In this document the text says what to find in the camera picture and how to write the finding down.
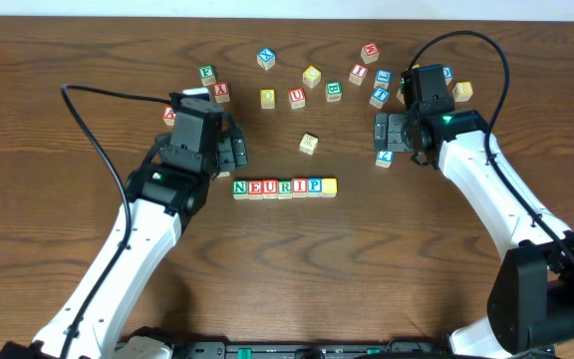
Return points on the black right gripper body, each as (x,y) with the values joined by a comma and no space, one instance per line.
(389,132)

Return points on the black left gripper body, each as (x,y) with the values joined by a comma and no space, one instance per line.
(234,153)

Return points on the green N wooden block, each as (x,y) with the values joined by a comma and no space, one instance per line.
(240,189)

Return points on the red E wooden block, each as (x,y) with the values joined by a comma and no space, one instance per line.
(255,189)

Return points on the red u block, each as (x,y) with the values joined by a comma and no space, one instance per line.
(270,188)
(297,98)

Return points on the green R wooden block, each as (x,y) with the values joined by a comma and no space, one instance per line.
(285,190)

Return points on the red i block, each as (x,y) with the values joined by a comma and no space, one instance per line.
(358,74)
(299,187)

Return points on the yellow S wooden block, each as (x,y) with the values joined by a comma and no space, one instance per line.
(329,187)

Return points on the blue P wooden block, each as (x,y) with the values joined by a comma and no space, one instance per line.
(314,187)

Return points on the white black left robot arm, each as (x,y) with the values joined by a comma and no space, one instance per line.
(162,196)

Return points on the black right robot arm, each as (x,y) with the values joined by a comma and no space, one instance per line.
(531,303)

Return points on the blue 2 wooden block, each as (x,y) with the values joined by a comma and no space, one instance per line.
(384,159)

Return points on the green Z wooden block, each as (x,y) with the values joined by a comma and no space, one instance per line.
(400,96)

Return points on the blue T wooden block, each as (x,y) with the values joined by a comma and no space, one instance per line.
(379,97)

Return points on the blue L wooden block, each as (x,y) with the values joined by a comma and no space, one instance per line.
(383,78)

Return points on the red X wooden block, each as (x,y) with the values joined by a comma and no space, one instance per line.
(221,92)

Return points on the yellow O wooden block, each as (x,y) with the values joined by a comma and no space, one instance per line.
(267,99)

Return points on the red A wooden block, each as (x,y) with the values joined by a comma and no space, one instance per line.
(168,116)

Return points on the green B wooden block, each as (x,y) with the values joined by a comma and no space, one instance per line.
(333,91)

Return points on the plain wood top block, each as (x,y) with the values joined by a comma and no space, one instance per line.
(308,144)

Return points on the yellow 8 wooden block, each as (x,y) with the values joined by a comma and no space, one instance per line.
(462,91)

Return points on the green F wooden block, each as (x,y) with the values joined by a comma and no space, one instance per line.
(207,75)

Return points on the blue D block upper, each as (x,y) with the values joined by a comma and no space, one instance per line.
(448,74)

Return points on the red H wooden block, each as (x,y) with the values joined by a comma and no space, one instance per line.
(370,53)

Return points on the blue X wooden block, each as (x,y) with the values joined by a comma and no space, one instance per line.
(266,58)

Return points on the yellow block upper middle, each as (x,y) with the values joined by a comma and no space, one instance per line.
(311,77)

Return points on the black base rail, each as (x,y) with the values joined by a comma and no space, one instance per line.
(317,350)

